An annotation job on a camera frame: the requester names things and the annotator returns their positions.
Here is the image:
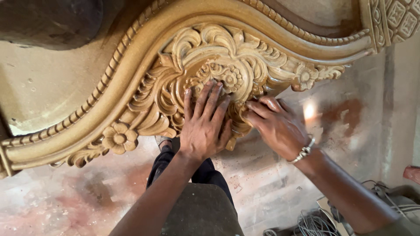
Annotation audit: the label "person's sandalled foot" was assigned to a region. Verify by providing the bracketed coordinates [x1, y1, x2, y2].
[154, 135, 173, 151]

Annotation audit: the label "carved ornate wooden headboard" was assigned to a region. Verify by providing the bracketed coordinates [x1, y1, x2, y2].
[0, 0, 420, 180]

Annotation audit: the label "dark rounded object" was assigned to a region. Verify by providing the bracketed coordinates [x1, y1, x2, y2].
[0, 0, 104, 52]

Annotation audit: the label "bundle of grey wire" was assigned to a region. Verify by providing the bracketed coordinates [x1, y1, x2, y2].
[293, 209, 342, 236]

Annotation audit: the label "person's black trousers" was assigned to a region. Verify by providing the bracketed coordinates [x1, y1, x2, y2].
[146, 145, 235, 208]

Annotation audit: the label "thin white cable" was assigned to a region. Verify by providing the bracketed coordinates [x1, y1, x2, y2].
[361, 180, 411, 223]

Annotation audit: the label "person's left hand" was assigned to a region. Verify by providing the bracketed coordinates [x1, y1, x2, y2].
[179, 81, 234, 162]

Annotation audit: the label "person's right hand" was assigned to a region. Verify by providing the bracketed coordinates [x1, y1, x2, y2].
[241, 96, 316, 162]

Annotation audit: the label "red object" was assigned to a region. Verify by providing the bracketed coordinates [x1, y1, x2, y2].
[402, 165, 420, 185]

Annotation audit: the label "silver chain bracelet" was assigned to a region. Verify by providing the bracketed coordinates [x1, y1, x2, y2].
[287, 136, 316, 165]

